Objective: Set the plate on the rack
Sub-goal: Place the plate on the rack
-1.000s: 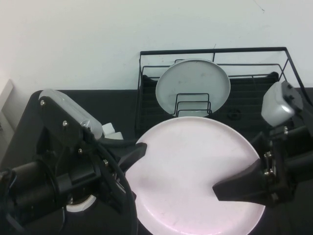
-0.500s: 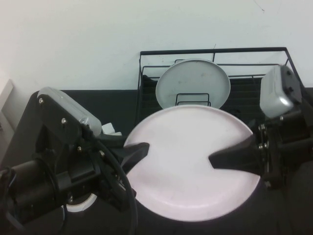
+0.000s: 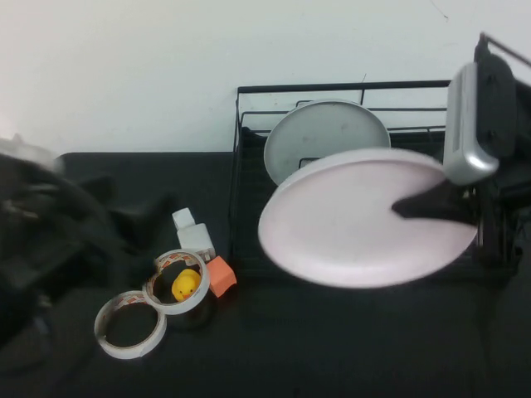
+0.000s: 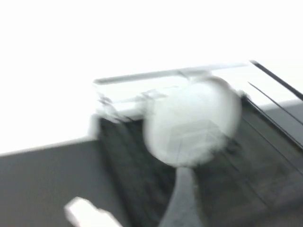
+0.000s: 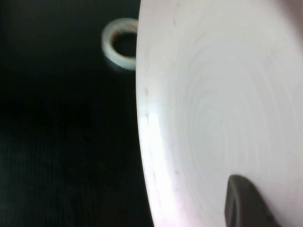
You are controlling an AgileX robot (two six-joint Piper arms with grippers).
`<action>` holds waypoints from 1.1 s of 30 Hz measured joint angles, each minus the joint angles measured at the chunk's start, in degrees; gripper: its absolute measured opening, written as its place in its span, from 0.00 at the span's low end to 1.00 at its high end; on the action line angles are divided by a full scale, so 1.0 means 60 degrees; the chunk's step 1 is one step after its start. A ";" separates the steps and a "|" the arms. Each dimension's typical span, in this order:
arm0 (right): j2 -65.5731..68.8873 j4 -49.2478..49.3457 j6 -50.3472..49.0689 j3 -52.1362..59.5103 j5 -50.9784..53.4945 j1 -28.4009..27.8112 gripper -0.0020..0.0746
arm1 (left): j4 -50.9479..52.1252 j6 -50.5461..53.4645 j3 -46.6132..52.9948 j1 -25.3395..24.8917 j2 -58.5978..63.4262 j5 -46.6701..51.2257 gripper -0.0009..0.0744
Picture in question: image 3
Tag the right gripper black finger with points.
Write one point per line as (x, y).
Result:
(435, 205)

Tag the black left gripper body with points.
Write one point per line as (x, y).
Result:
(99, 228)

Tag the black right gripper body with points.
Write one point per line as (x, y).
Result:
(504, 207)

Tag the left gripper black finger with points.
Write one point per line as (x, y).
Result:
(153, 224)

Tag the pink round plate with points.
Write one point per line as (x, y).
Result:
(340, 224)

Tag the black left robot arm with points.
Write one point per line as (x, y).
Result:
(41, 240)

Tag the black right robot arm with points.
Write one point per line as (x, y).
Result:
(523, 120)

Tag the grey round plate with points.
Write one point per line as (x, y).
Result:
(323, 132)

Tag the white power adapter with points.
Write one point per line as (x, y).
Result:
(193, 238)

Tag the yellow rubber duck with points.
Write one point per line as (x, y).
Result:
(184, 286)

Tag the orange foam cube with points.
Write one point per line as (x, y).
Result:
(222, 275)

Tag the white double-sided tape roll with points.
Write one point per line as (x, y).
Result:
(178, 309)
(124, 352)

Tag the black tape roll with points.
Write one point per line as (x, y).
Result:
(200, 321)

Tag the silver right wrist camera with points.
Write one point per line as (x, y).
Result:
(464, 124)

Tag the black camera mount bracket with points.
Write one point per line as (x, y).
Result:
(498, 103)

